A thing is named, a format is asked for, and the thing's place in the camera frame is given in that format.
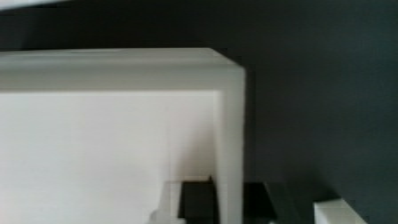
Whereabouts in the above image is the white drawer cabinet box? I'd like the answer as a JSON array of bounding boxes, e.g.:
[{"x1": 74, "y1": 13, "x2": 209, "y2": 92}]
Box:
[{"x1": 0, "y1": 48, "x2": 245, "y2": 224}]

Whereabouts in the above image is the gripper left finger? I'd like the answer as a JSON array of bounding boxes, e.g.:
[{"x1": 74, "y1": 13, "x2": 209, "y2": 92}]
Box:
[{"x1": 177, "y1": 180, "x2": 218, "y2": 224}]

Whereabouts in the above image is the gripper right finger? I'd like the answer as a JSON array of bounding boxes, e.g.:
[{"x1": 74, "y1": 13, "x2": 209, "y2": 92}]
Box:
[{"x1": 243, "y1": 182, "x2": 307, "y2": 224}]

